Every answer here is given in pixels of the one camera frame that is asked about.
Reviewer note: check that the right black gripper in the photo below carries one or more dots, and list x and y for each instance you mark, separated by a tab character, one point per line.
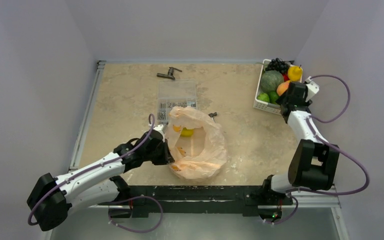
286	99

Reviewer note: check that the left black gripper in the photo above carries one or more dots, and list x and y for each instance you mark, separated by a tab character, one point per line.
166	157

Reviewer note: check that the fake peach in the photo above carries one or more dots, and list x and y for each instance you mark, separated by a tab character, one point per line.
283	87

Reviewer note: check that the green orange fake mango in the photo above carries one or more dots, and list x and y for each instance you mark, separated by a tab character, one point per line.
273	97

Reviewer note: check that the yellow fake fruit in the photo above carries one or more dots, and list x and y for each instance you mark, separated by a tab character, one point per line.
295	73

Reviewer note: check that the green fake lime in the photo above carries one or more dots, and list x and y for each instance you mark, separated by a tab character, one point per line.
186	132

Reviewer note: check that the black fake grapes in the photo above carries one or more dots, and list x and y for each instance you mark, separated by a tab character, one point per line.
278	65

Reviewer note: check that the orange plastic bag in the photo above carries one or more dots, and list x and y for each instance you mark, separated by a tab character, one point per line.
200	156

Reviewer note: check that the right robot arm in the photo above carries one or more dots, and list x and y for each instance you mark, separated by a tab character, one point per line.
314	163

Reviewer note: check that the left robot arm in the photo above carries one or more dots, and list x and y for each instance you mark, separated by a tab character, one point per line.
53	199

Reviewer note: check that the red fake apple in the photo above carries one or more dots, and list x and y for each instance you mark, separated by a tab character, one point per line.
285	77

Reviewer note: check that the green fake melon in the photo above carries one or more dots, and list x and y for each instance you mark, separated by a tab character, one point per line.
270	80

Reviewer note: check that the green fake pear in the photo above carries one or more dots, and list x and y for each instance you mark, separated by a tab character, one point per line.
263	97

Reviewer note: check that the white plastic basket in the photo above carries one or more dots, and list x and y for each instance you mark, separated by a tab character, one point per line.
267	106

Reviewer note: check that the clear plastic screw organizer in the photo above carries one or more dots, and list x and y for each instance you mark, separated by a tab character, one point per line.
175	93

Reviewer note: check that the small black hammer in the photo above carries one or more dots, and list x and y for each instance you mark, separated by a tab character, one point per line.
212	115

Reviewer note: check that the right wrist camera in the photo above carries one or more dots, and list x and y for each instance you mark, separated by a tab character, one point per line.
312	88

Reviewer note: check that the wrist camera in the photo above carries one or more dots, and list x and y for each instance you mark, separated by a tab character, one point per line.
160	128
312	88

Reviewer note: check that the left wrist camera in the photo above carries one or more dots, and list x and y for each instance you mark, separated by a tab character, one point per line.
160	128

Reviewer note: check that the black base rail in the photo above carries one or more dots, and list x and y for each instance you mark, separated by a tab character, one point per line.
248	200

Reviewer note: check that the black T-handle tool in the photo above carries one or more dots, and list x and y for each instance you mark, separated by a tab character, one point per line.
170	73

